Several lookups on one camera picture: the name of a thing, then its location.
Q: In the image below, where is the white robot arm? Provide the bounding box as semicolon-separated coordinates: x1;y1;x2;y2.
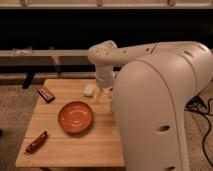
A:
88;41;213;171

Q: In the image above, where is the white sponge block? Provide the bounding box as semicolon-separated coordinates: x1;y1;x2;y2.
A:
83;84;94;97

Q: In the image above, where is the brown snack bar front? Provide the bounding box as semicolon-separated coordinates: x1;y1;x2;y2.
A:
25;131;48;154

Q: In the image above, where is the wooden table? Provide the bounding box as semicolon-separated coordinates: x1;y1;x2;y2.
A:
16;79;124;168

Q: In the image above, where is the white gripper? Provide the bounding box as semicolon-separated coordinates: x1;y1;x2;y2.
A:
95;65;115;88

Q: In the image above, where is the black cable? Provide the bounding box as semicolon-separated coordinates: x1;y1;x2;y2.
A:
184;96;213;168

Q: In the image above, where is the orange bowl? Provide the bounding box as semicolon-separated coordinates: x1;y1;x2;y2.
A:
58;101;93;134

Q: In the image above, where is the brown snack bar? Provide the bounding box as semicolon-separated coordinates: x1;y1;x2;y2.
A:
38;87;55;103
25;131;48;154

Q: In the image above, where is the brown snack bar back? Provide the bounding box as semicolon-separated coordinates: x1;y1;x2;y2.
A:
38;87;55;103

